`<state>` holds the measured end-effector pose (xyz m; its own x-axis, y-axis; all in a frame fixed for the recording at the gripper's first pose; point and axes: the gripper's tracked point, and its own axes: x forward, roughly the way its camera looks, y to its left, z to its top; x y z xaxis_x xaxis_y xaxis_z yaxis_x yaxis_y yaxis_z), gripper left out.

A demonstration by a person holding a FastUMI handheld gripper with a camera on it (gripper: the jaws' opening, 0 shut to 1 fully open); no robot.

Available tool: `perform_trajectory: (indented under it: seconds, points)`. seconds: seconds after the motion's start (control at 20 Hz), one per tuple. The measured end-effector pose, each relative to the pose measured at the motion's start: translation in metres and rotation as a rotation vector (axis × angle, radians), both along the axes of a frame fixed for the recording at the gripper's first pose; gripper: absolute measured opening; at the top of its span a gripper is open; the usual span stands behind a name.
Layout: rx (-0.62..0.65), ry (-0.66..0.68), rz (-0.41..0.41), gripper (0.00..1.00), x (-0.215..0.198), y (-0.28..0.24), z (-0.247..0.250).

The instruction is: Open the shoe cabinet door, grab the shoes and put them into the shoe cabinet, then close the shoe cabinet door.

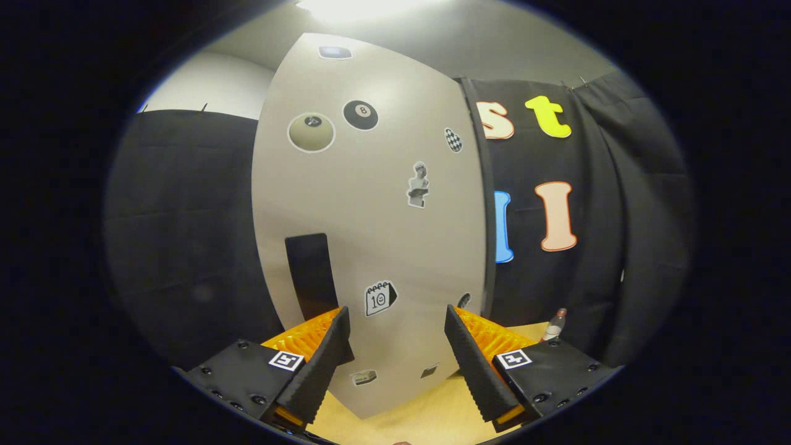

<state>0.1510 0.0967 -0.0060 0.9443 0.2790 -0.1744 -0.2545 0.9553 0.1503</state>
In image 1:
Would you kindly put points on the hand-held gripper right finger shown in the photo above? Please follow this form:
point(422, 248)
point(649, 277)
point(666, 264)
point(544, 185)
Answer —
point(473, 371)

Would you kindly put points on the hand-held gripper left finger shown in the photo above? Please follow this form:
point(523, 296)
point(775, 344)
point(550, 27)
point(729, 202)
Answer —
point(324, 364)

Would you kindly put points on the grey shoe cabinet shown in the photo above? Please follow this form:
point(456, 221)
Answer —
point(491, 284)

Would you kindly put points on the clear bottle with red label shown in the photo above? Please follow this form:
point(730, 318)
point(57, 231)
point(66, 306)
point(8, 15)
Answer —
point(554, 327)

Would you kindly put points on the large ceiling light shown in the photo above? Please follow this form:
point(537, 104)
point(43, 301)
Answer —
point(364, 7)

